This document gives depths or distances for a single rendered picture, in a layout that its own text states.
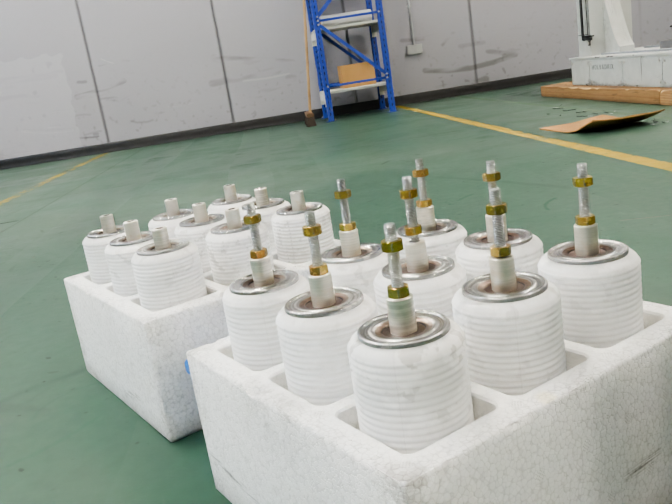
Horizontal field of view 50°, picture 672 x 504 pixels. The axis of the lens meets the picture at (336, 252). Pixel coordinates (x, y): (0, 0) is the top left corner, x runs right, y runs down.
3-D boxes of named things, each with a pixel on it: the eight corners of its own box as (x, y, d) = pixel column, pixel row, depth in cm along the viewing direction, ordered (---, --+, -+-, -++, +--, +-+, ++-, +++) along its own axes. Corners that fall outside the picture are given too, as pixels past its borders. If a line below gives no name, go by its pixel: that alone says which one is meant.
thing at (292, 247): (324, 300, 126) (307, 201, 122) (356, 310, 118) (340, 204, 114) (278, 318, 121) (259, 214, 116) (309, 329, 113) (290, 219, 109)
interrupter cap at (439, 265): (371, 272, 76) (370, 266, 76) (434, 256, 78) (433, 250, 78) (400, 289, 69) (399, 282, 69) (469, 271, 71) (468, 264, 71)
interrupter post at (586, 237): (571, 259, 70) (568, 226, 69) (579, 252, 72) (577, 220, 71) (595, 260, 69) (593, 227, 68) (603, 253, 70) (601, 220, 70)
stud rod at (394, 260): (395, 312, 58) (382, 223, 56) (407, 311, 58) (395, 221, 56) (395, 317, 57) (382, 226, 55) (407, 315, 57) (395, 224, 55)
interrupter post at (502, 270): (520, 293, 63) (517, 257, 62) (493, 297, 63) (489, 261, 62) (515, 285, 65) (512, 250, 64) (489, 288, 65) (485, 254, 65)
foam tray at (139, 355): (269, 306, 151) (254, 223, 146) (386, 348, 119) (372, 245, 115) (87, 371, 130) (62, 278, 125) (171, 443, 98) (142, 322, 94)
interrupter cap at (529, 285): (558, 299, 60) (557, 291, 60) (468, 310, 61) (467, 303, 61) (537, 273, 67) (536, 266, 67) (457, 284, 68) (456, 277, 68)
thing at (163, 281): (203, 345, 114) (180, 236, 109) (231, 360, 106) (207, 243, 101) (146, 367, 108) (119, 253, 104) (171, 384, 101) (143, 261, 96)
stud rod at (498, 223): (507, 273, 63) (499, 189, 61) (496, 273, 63) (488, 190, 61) (509, 269, 64) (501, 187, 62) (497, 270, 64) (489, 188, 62)
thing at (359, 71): (372, 83, 666) (369, 61, 661) (376, 83, 642) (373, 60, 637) (340, 88, 665) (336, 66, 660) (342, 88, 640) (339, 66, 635)
